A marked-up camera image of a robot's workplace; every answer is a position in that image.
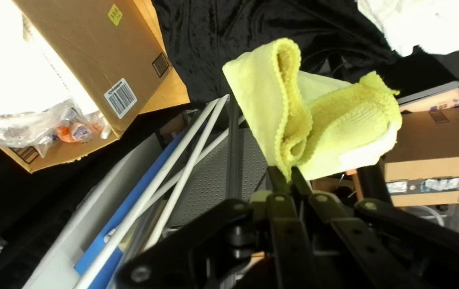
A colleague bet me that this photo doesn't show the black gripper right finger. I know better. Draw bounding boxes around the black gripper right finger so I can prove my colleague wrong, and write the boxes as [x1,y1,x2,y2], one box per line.
[291,167,311,199]

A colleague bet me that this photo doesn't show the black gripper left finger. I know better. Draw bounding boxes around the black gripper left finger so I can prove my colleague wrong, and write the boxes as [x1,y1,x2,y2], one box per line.
[266,167,290,200]

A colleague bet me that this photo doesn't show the yellow microfiber cloth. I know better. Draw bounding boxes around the yellow microfiber cloth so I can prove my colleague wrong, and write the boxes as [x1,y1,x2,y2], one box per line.
[222,38,402,180]

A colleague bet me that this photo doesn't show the cardboard box on floor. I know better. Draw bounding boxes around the cardboard box on floor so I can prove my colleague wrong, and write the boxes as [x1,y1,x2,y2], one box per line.
[383,88,459,207]

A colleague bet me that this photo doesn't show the black velvet table cloth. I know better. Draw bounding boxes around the black velvet table cloth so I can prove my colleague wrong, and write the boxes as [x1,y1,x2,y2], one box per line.
[150,0,459,104]

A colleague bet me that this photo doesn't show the large cardboard box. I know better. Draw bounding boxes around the large cardboard box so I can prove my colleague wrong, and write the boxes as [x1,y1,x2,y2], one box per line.
[3,0,189,173]

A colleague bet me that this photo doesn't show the white cloth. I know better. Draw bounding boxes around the white cloth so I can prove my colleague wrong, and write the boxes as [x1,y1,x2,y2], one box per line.
[356,0,459,56]

